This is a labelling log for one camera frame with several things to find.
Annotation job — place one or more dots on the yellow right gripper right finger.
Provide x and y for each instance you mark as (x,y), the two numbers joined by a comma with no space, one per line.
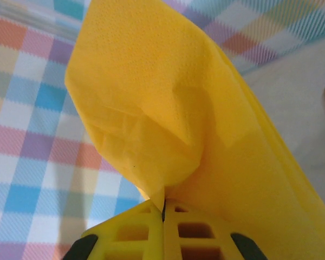
(195,243)

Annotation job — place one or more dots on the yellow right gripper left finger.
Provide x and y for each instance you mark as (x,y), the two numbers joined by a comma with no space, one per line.
(132,243)

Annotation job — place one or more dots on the yellow paper napkin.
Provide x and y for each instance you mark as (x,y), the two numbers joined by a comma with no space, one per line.
(165,81)

